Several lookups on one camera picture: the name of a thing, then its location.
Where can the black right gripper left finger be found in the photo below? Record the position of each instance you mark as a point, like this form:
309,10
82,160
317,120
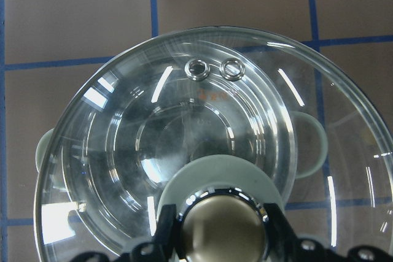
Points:
161,245

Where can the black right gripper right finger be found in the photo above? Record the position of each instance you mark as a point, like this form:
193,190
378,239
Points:
284,245

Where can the glass pot lid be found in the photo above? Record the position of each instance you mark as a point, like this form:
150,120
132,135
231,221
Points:
347,203

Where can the white cooking pot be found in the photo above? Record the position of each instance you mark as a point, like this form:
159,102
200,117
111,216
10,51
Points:
159,117

